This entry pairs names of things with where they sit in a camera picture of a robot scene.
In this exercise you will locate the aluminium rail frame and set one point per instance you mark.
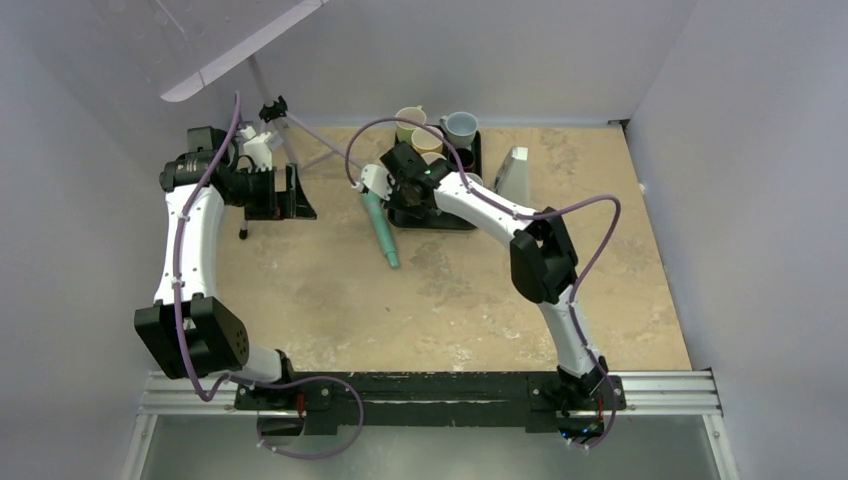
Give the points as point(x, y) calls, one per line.
point(646, 393)

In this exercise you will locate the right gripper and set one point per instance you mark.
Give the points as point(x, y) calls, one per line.
point(416, 211)

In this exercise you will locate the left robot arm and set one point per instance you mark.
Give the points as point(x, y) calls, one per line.
point(187, 322)

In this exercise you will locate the teal cylinder toy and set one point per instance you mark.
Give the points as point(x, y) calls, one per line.
point(381, 228)

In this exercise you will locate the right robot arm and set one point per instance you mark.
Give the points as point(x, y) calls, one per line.
point(543, 259)

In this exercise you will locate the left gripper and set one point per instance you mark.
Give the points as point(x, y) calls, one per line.
point(280, 205)

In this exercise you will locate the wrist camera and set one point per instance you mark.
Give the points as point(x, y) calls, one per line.
point(375, 179)
point(259, 146)

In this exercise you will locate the blue patterned mug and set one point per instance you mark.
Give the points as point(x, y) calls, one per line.
point(474, 178)

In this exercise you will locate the pink cup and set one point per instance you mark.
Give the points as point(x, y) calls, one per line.
point(431, 157)

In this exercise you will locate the green cup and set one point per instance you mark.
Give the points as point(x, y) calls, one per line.
point(408, 119)

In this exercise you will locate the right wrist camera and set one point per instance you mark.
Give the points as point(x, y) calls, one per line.
point(375, 179)

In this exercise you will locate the brown mug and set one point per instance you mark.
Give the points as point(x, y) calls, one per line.
point(467, 159)

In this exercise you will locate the black tray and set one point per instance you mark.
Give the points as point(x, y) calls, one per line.
point(439, 221)

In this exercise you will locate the white mug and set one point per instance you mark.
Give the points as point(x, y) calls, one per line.
point(459, 128)

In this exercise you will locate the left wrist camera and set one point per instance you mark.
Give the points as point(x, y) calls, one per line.
point(259, 146)

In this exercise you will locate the yellow mug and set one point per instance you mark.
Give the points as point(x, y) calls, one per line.
point(425, 140)

